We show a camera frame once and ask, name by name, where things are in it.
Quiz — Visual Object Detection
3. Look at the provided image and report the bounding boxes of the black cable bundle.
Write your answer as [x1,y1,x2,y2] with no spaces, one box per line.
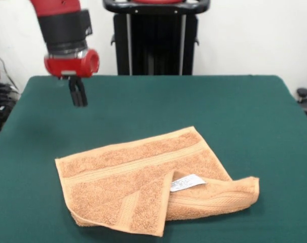
[0,82,21,132]

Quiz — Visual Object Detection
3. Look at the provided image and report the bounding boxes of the black chair base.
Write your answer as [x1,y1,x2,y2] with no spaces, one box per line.
[296,87,307,127]

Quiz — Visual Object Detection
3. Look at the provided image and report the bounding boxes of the tan terry towel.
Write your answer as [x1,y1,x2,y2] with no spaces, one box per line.
[54,126,260,238]

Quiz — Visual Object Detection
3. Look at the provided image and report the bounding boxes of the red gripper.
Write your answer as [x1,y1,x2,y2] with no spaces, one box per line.
[44,48,100,107]

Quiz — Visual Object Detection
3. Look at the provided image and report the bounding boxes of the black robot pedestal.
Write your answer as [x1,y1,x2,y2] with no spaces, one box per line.
[102,0,210,76]

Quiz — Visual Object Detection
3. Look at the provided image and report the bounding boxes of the dark green tablecloth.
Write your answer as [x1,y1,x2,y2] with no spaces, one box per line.
[0,74,307,243]

